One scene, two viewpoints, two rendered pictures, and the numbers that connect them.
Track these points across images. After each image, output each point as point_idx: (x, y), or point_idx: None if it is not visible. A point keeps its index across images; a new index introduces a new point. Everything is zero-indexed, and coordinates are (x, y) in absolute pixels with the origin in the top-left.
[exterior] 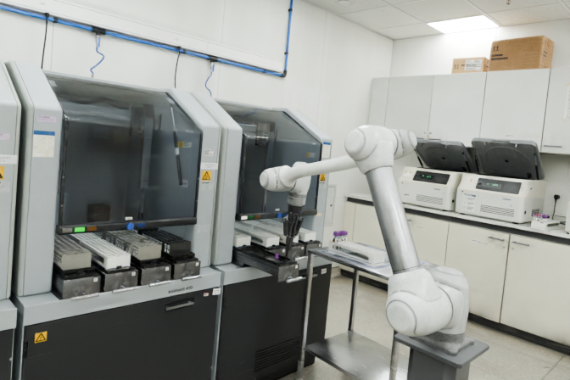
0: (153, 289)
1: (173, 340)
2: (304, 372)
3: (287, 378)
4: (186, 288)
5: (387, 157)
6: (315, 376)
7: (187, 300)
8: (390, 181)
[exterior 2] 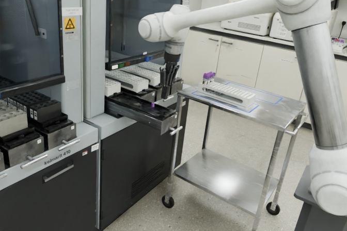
0: (27, 166)
1: (56, 204)
2: (166, 183)
3: (155, 191)
4: (63, 154)
5: (329, 10)
6: (175, 185)
7: (65, 164)
8: (329, 41)
